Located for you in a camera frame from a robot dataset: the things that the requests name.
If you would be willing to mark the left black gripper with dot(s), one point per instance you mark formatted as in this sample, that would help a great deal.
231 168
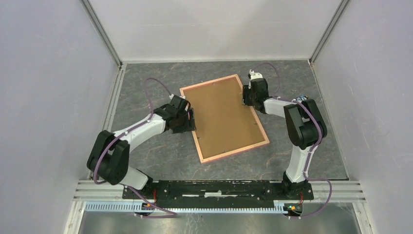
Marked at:
190 124

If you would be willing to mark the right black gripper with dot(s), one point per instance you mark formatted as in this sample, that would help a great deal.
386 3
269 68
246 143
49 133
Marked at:
246 91

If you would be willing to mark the brown cardboard backing board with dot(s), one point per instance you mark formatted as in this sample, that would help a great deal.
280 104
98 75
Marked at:
226 119

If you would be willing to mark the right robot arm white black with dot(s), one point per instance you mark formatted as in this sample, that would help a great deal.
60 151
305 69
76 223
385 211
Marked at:
305 127

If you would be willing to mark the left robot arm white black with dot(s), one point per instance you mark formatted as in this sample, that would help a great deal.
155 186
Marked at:
109 158

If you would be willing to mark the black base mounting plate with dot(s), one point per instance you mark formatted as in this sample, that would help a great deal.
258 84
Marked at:
200 194

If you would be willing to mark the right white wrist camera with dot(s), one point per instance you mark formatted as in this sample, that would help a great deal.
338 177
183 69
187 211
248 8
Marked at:
254 75

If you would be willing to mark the aluminium rail frame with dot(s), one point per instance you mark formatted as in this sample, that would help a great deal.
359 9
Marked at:
337 205

